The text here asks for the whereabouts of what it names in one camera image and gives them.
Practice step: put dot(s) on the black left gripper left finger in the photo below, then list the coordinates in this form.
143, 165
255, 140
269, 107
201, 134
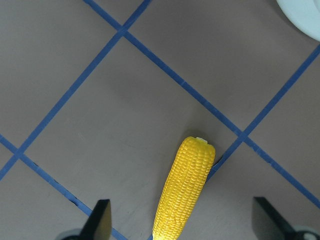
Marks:
97, 226

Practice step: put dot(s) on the yellow corn cob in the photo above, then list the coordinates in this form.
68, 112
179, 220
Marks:
182, 188

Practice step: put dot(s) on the pale green electric pot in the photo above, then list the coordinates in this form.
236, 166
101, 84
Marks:
304, 14

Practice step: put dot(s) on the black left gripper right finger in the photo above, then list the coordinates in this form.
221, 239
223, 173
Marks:
268, 224

